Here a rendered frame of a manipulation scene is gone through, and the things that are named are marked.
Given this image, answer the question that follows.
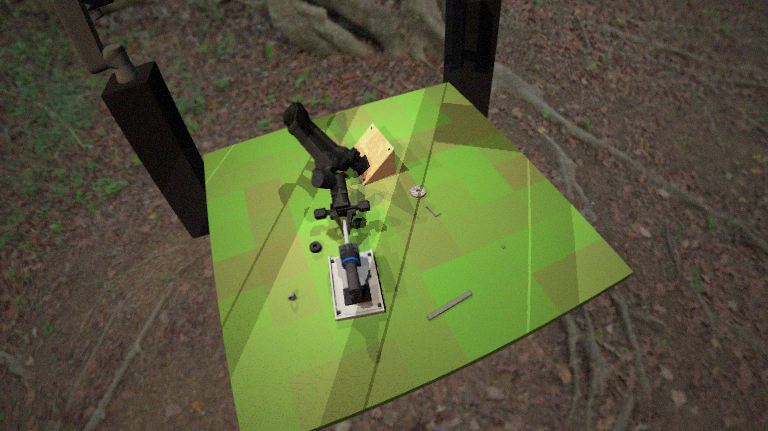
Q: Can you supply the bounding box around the blue ring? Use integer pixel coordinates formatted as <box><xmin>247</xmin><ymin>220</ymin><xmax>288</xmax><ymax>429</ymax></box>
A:
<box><xmin>342</xmin><ymin>257</ymin><xmax>359</xmax><ymax>269</ymax></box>

